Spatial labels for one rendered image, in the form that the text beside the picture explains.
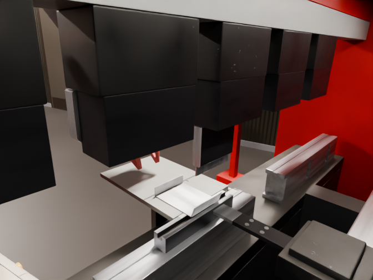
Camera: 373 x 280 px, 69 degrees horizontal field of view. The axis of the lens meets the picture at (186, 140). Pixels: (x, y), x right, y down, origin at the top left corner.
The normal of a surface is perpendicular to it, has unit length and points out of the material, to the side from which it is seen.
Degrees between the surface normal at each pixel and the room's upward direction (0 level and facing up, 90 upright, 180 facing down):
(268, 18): 90
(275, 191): 90
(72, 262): 0
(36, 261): 0
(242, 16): 90
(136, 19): 90
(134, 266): 0
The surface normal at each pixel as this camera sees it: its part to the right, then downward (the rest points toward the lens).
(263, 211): 0.03, -0.94
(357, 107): -0.69, 0.22
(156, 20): 0.73, 0.25
